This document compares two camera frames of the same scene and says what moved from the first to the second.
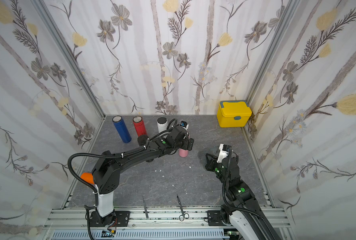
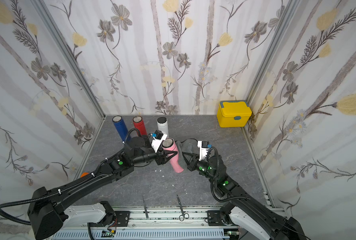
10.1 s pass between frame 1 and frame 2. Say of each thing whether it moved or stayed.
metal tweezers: stayed
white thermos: stayed
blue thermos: stayed
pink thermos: moved
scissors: stayed
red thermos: stayed
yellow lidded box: stayed
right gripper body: moved
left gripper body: moved
